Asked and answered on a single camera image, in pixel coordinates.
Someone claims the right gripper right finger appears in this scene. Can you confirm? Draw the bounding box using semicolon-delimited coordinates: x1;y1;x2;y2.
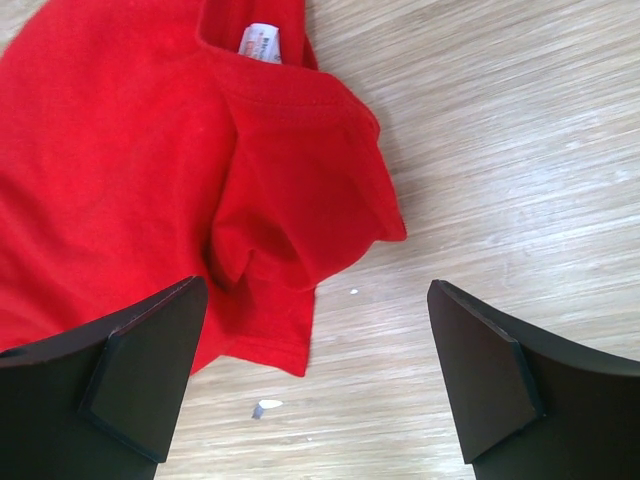
427;280;639;480

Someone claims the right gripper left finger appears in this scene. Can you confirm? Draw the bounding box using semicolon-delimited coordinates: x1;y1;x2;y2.
1;277;208;479

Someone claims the red t shirt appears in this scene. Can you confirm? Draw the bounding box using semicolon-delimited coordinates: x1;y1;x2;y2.
1;1;407;376

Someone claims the white paper scrap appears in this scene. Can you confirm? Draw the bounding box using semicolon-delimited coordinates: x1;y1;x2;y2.
251;399;283;420

